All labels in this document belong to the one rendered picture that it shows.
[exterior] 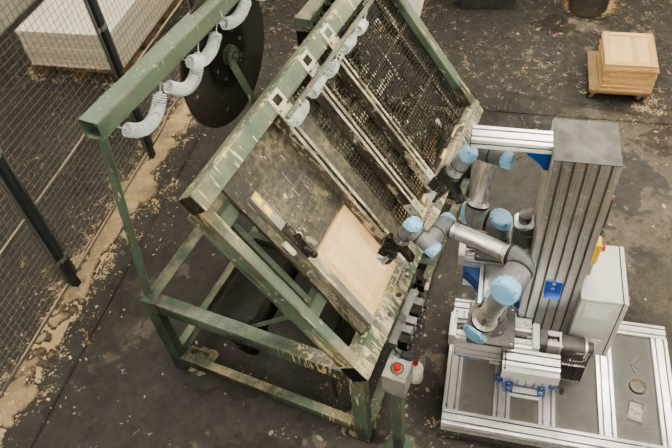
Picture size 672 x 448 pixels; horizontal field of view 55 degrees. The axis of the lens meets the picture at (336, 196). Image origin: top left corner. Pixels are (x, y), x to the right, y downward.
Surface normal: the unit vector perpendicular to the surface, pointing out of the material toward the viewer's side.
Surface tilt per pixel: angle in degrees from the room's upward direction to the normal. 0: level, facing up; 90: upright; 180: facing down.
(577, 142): 0
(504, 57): 0
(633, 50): 0
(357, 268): 54
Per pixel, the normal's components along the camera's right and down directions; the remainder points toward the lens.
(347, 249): 0.69, -0.21
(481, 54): -0.08, -0.68
